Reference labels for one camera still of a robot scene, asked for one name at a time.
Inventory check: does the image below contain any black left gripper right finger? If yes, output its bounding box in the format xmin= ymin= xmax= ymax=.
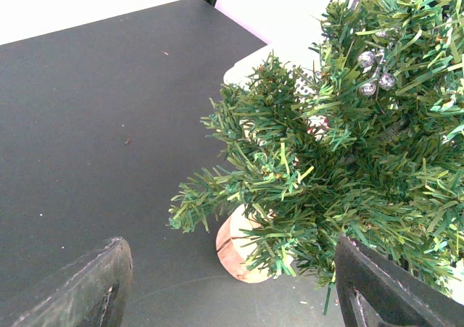
xmin=335 ymin=234 xmax=463 ymax=326

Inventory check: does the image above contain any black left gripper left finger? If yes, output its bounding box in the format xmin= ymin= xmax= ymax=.
xmin=10 ymin=237 xmax=133 ymax=326

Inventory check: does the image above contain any small green christmas tree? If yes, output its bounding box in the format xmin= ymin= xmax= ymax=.
xmin=169 ymin=0 xmax=463 ymax=295

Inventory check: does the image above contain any round wooden tree base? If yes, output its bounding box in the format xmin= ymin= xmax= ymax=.
xmin=215 ymin=204 xmax=270 ymax=283

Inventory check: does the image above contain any white perforated plastic basket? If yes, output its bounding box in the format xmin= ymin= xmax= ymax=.
xmin=223 ymin=28 xmax=322 ymax=104

